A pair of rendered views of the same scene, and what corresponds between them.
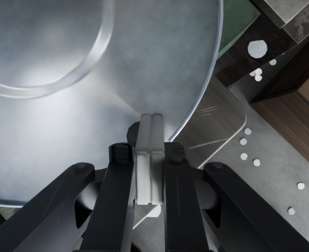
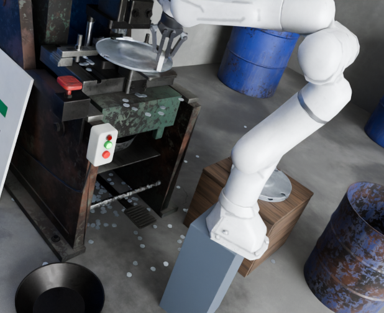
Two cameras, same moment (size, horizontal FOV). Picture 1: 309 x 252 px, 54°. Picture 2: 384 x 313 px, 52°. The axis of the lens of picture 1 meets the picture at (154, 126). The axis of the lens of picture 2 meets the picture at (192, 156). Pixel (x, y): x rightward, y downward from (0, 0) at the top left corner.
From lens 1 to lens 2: 140 cm
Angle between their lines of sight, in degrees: 58
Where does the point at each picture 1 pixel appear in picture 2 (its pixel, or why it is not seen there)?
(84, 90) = (145, 63)
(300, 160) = not seen: hidden behind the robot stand
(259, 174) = not seen: hidden behind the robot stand
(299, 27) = (193, 105)
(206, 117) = (169, 72)
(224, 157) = (166, 248)
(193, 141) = (166, 73)
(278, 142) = not seen: hidden behind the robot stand
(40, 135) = (135, 64)
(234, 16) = (174, 94)
